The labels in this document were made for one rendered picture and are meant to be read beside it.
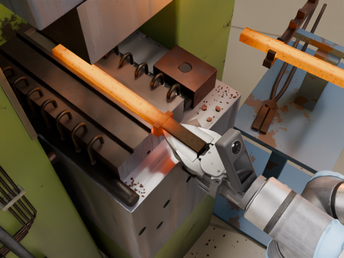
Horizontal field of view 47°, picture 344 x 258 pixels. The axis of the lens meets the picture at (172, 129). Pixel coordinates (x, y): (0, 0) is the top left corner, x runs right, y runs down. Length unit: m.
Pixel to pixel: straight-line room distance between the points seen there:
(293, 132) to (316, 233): 0.51
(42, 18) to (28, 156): 0.41
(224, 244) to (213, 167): 1.03
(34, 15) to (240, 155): 0.42
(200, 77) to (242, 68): 1.35
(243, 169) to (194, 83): 0.25
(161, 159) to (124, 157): 0.10
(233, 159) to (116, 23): 0.31
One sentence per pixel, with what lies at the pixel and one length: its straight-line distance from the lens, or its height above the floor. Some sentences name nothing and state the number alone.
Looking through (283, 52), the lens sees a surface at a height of 0.98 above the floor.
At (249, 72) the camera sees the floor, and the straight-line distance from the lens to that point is 2.21.
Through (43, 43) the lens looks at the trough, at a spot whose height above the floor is 0.99.
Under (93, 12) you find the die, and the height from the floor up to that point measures 1.34.
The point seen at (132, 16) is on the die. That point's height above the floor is 1.30.
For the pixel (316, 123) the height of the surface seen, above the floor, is 0.71.
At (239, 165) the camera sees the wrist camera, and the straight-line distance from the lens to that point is 0.70.
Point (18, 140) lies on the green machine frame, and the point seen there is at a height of 1.05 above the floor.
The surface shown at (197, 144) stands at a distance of 0.75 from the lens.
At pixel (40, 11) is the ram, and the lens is 0.43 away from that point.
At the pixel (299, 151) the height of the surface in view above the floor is 0.71.
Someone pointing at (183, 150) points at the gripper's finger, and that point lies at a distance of 0.75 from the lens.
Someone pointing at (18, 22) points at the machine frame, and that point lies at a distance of 1.10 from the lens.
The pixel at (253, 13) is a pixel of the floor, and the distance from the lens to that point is 2.55.
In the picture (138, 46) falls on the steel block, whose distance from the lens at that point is 1.04.
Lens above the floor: 1.66
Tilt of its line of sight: 58 degrees down
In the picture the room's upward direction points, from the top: straight up
